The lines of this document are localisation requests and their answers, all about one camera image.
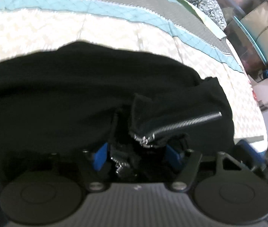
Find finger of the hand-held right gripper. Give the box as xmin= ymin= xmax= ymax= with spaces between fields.
xmin=233 ymin=139 xmax=268 ymax=195

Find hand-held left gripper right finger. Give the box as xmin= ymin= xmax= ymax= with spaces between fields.
xmin=167 ymin=146 xmax=251 ymax=192

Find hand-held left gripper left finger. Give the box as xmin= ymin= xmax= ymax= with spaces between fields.
xmin=46 ymin=143 xmax=108 ymax=192

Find black pants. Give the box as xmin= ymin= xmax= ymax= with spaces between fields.
xmin=0 ymin=41 xmax=235 ymax=227

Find clear storage bin teal lid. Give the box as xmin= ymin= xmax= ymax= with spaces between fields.
xmin=205 ymin=0 xmax=268 ymax=76

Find light green sheet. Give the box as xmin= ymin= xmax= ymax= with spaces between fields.
xmin=167 ymin=0 xmax=227 ymax=39

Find teal grey white quilted blanket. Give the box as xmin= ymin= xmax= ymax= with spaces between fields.
xmin=0 ymin=0 xmax=268 ymax=152

